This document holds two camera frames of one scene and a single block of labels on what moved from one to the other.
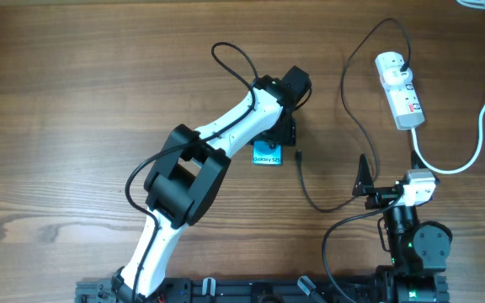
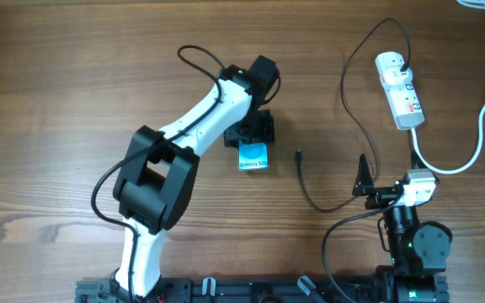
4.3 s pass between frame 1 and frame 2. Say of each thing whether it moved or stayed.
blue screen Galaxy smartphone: moved
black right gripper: stayed
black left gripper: moved
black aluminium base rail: stayed
